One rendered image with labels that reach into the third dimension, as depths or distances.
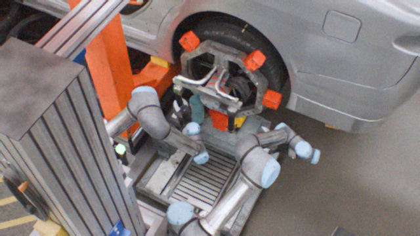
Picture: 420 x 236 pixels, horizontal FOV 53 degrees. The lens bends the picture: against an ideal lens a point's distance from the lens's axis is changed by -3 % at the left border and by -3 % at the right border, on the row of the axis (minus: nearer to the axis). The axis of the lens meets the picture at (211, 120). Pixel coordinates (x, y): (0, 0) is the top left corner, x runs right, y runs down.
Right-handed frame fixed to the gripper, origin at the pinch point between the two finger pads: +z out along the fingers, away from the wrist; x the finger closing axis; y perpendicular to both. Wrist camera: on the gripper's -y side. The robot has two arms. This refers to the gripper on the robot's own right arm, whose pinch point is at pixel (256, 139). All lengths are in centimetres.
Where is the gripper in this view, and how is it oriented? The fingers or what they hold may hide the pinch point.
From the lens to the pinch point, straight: 235.3
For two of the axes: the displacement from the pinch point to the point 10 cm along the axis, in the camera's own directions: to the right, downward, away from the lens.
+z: -8.7, -2.5, 4.3
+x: -3.3, 9.4, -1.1
